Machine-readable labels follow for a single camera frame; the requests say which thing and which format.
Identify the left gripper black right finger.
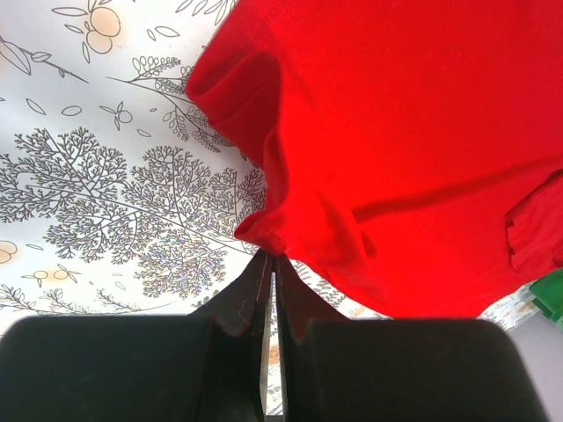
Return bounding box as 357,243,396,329
275,258,547,421

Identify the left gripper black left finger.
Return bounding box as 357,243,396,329
1,251,273,421

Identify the red t shirt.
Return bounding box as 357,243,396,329
186,1,562,317

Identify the floral patterned table mat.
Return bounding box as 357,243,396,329
0,0,542,417

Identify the green plastic basket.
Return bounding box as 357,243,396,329
530,270,563,330

